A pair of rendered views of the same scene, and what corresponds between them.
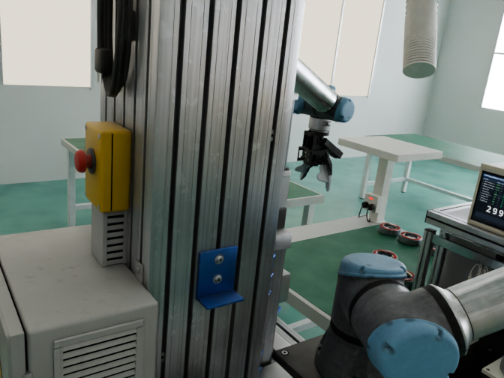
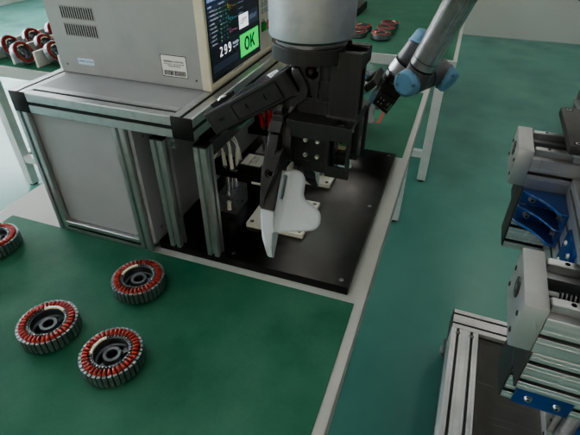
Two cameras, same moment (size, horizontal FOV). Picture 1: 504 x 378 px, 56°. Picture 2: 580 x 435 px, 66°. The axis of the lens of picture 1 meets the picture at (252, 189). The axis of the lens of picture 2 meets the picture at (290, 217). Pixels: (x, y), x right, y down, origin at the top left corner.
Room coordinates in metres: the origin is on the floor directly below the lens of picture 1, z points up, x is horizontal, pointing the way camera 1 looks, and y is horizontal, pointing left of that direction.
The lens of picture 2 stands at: (1.87, 0.13, 1.46)
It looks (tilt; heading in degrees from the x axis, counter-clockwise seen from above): 36 degrees down; 237
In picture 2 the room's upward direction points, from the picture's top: straight up
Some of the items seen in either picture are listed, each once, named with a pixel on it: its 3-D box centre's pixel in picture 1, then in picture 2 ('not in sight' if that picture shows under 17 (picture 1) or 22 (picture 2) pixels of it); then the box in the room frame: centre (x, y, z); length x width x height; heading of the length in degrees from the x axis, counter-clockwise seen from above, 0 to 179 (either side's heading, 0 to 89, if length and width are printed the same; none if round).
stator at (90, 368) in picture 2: not in sight; (112, 356); (1.87, -0.48, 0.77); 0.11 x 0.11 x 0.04
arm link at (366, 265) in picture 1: (370, 292); not in sight; (0.79, -0.23, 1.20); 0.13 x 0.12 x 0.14; 10
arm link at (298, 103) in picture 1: (307, 103); not in sight; (1.55, -0.15, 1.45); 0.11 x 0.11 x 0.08; 44
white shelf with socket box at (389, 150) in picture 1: (382, 188); not in sight; (2.35, -0.66, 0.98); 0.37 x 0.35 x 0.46; 38
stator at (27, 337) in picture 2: (384, 257); (49, 325); (1.96, -0.61, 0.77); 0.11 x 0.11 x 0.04
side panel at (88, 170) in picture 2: not in sight; (91, 181); (1.78, -0.87, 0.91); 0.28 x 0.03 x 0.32; 128
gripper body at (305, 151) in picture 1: (314, 147); (317, 106); (1.63, -0.20, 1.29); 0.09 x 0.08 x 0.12; 126
